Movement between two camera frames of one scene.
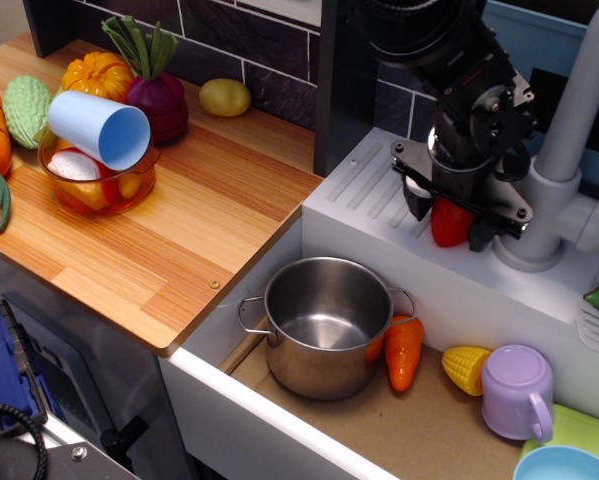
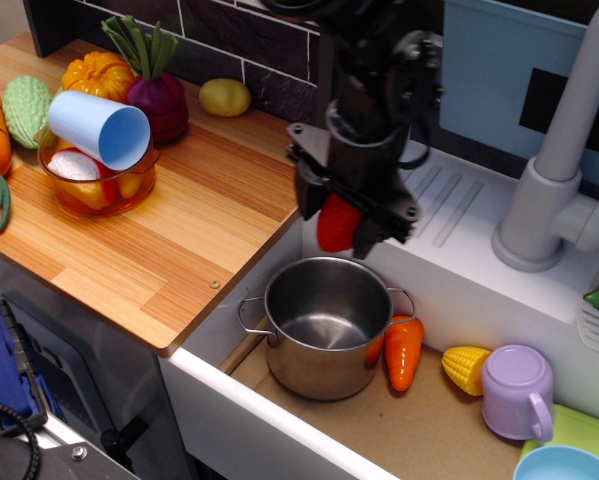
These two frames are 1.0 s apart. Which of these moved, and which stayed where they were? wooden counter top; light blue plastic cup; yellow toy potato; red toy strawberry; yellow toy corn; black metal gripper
Moved: black metal gripper; red toy strawberry
Stayed: yellow toy potato; yellow toy corn; wooden counter top; light blue plastic cup
